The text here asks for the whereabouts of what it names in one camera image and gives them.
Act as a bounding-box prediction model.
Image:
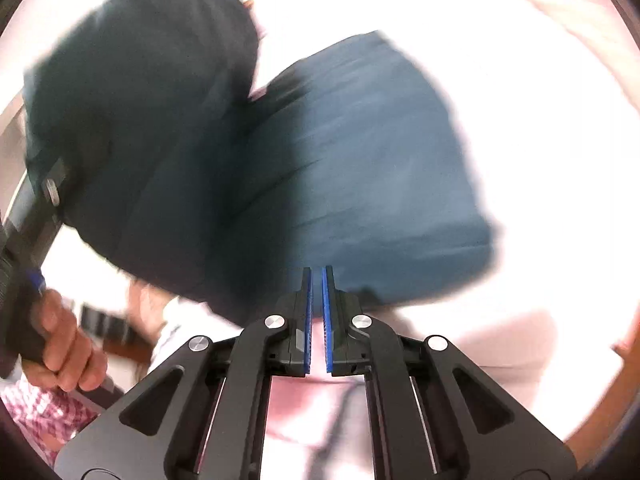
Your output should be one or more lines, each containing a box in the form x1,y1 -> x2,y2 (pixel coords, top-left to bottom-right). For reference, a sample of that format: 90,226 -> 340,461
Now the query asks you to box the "striped fleece bed blanket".
1,0 -> 639,479

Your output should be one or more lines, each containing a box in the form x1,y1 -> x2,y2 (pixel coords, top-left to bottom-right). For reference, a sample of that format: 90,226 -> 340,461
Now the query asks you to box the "plaid shirt left forearm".
1,375 -> 98,467

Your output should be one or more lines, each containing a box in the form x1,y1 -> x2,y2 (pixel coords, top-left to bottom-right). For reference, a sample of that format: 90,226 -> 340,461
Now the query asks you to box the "person's left hand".
22,289 -> 107,392

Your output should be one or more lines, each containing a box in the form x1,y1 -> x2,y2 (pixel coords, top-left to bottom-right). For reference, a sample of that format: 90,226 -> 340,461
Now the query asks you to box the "teal puffer jacket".
23,0 -> 494,325

